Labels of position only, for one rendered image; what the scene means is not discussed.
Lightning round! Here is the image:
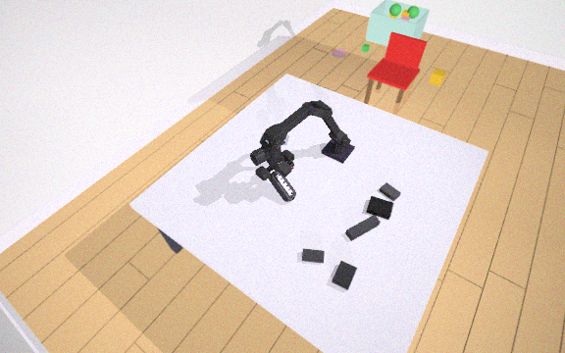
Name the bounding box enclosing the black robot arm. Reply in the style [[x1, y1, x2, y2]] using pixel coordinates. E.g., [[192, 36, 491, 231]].
[[250, 100, 351, 177]]

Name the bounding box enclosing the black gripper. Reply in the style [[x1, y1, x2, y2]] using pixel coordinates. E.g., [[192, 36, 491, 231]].
[[255, 149, 294, 181]]

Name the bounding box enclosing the dark grey unit with label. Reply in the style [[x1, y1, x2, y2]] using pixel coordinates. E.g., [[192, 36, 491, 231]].
[[270, 172, 296, 202]]

